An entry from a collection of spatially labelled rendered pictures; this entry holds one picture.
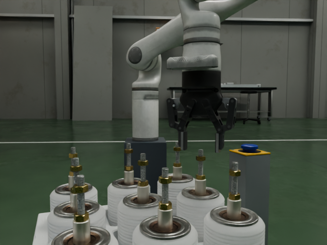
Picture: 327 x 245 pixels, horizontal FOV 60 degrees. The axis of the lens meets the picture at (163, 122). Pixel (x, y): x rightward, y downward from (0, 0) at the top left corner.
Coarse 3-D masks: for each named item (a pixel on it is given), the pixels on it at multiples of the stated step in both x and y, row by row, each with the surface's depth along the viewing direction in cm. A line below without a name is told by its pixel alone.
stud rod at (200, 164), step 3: (201, 150) 56; (201, 153) 56; (201, 156) 56; (198, 162) 56; (201, 162) 56; (198, 165) 56; (201, 165) 56; (198, 168) 56; (201, 168) 56; (198, 171) 57; (201, 171) 56; (198, 174) 57; (201, 174) 56
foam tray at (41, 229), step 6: (42, 216) 63; (42, 222) 60; (108, 222) 60; (36, 228) 57; (42, 228) 57; (108, 228) 57; (114, 228) 57; (36, 234) 55; (42, 234) 55; (114, 234) 56; (36, 240) 52; (42, 240) 52
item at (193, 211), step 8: (184, 200) 54; (192, 200) 53; (200, 200) 53; (208, 200) 53; (216, 200) 54; (224, 200) 56; (184, 208) 54; (192, 208) 53; (200, 208) 52; (208, 208) 52; (184, 216) 54; (192, 216) 53; (200, 216) 52; (192, 224) 53; (200, 224) 53; (200, 232) 53; (200, 240) 53
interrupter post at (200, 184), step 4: (196, 180) 56; (200, 180) 56; (204, 180) 56; (196, 184) 56; (200, 184) 56; (204, 184) 56; (196, 188) 56; (200, 188) 56; (204, 188) 56; (196, 192) 56; (200, 192) 56; (204, 192) 56
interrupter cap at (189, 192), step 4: (184, 188) 59; (188, 188) 59; (192, 188) 59; (208, 188) 59; (212, 188) 59; (184, 192) 57; (188, 192) 57; (192, 192) 57; (208, 192) 57; (212, 192) 57; (216, 192) 57; (184, 196) 55; (188, 196) 54; (192, 196) 54; (196, 196) 54; (200, 196) 54; (204, 196) 54; (208, 196) 54; (212, 196) 54; (216, 196) 54
